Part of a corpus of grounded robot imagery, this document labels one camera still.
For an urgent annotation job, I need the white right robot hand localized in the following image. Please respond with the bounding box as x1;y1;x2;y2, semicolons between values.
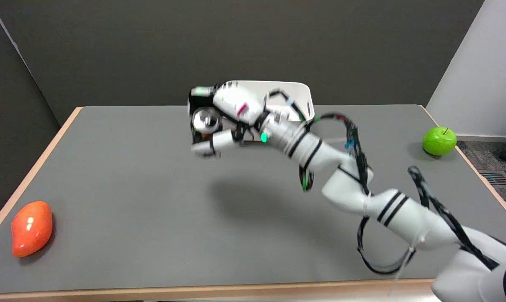
188;82;267;159

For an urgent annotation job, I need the black can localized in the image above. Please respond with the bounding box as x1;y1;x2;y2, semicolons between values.
189;97;222;135

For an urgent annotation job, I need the white plastic box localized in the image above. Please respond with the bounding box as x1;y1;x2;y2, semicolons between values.
222;81;315;122

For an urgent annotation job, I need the green apple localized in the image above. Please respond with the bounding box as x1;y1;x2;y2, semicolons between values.
423;127;457;156

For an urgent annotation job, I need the orange mango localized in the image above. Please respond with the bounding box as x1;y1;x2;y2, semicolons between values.
11;201;53;258

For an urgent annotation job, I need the floor vent grille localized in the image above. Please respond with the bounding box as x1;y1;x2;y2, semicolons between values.
479;170;506;186

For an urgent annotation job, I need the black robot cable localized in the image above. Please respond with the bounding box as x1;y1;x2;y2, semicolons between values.
266;89;501;275

